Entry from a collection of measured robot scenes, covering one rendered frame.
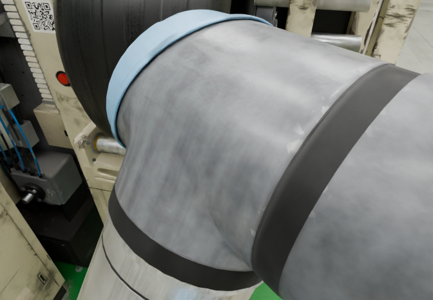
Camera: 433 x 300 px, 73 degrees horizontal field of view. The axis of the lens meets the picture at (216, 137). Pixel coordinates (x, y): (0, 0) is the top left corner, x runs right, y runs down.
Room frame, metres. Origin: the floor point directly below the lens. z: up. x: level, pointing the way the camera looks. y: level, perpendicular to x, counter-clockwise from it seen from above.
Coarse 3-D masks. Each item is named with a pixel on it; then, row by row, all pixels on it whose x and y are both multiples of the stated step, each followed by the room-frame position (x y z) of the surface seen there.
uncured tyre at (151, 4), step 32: (64, 0) 0.50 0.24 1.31; (96, 0) 0.48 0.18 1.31; (128, 0) 0.47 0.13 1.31; (160, 0) 0.46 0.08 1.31; (192, 0) 0.46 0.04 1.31; (224, 0) 0.50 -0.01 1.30; (64, 32) 0.48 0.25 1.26; (96, 32) 0.46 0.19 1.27; (128, 32) 0.45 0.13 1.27; (64, 64) 0.49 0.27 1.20; (96, 64) 0.46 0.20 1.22; (96, 96) 0.46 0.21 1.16
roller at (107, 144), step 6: (96, 138) 0.63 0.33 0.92; (102, 138) 0.63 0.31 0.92; (108, 138) 0.63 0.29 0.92; (114, 138) 0.63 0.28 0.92; (96, 144) 0.62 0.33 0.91; (102, 144) 0.61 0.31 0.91; (108, 144) 0.61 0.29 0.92; (114, 144) 0.61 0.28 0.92; (96, 150) 0.62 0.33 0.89; (102, 150) 0.61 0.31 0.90; (108, 150) 0.61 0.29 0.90; (114, 150) 0.60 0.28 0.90; (120, 150) 0.60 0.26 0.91
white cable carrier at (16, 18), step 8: (8, 0) 0.74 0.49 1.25; (8, 8) 0.74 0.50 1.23; (16, 8) 0.74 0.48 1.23; (8, 16) 0.74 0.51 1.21; (16, 16) 0.74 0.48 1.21; (16, 24) 0.74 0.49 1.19; (16, 32) 0.74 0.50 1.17; (24, 32) 0.74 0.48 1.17; (24, 40) 0.74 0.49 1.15; (24, 48) 0.74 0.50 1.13; (32, 48) 0.74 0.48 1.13; (32, 56) 0.75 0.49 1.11; (32, 64) 0.74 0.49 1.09; (40, 72) 0.74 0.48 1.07; (40, 80) 0.74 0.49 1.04; (40, 88) 0.75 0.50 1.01; (48, 88) 0.74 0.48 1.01; (48, 96) 0.74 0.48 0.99; (48, 104) 0.74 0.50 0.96
